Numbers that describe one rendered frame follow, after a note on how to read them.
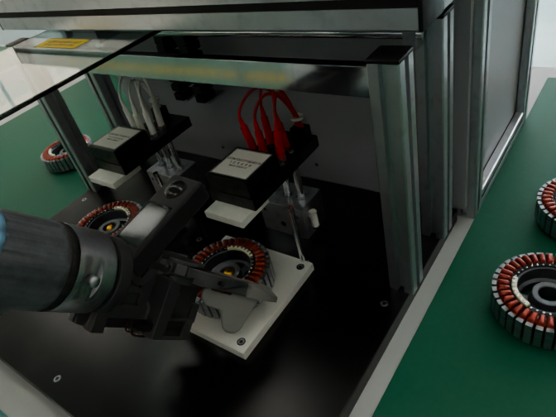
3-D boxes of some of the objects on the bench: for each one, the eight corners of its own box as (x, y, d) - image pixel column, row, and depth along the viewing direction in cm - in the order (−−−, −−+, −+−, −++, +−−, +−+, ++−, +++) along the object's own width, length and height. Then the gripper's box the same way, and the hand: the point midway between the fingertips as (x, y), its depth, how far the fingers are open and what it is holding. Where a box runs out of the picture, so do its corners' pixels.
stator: (240, 334, 54) (231, 313, 52) (173, 303, 61) (162, 283, 58) (292, 268, 61) (286, 247, 59) (227, 246, 67) (219, 226, 65)
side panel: (474, 218, 66) (486, -32, 46) (452, 214, 67) (455, -30, 48) (526, 119, 82) (550, -99, 62) (507, 117, 83) (525, -95, 64)
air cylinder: (308, 240, 66) (300, 209, 63) (266, 227, 70) (256, 198, 67) (326, 218, 69) (319, 188, 66) (284, 207, 73) (276, 178, 70)
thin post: (306, 271, 62) (291, 213, 56) (296, 268, 62) (280, 209, 56) (313, 263, 62) (299, 204, 56) (303, 260, 63) (288, 202, 57)
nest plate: (246, 360, 53) (242, 353, 52) (156, 314, 61) (152, 309, 61) (314, 269, 62) (313, 262, 61) (227, 240, 70) (226, 234, 69)
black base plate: (263, 572, 39) (256, 563, 38) (-58, 313, 75) (-67, 304, 73) (457, 220, 66) (457, 208, 65) (153, 153, 102) (150, 144, 100)
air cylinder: (186, 204, 80) (175, 178, 76) (157, 195, 84) (145, 170, 81) (206, 187, 83) (196, 160, 79) (176, 179, 87) (165, 154, 83)
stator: (107, 275, 68) (95, 256, 66) (68, 250, 75) (56, 232, 72) (165, 227, 74) (156, 208, 72) (124, 208, 80) (115, 191, 78)
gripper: (21, 292, 48) (160, 304, 65) (146, 369, 37) (276, 360, 54) (49, 212, 49) (180, 244, 66) (182, 264, 38) (299, 287, 55)
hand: (231, 275), depth 60 cm, fingers open, 14 cm apart
